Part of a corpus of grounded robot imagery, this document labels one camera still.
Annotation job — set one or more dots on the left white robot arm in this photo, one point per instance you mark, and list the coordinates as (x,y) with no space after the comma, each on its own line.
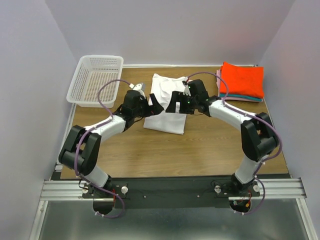
(81,148)

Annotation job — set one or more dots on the aluminium frame rail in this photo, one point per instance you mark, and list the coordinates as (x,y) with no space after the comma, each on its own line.
(187,189)

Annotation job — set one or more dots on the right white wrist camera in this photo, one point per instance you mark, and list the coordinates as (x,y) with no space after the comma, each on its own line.
(186,90)

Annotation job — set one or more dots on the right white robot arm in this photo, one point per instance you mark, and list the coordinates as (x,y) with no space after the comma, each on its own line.
(258,138)

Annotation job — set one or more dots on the orange folded t shirt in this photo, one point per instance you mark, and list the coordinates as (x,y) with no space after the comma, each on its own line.
(242,80)

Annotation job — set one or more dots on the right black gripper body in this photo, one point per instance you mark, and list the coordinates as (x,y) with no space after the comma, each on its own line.
(188,105)

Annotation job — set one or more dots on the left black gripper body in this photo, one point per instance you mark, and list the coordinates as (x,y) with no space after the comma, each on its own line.
(143,109)

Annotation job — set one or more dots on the white plastic laundry basket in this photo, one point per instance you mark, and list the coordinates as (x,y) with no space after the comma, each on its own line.
(91,73)

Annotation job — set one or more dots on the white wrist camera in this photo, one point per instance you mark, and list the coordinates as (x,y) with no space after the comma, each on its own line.
(140,87)
(186,90)

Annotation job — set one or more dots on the left aluminium side rail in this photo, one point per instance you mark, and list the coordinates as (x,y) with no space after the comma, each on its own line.
(58,166)

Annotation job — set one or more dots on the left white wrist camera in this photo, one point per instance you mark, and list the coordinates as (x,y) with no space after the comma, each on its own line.
(140,87)

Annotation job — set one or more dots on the white t shirt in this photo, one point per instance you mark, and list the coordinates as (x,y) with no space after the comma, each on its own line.
(163,87)

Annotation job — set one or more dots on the teal folded t shirt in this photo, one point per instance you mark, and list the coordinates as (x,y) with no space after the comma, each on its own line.
(238,97)

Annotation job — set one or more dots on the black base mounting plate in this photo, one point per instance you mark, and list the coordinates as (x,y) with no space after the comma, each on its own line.
(166,203)

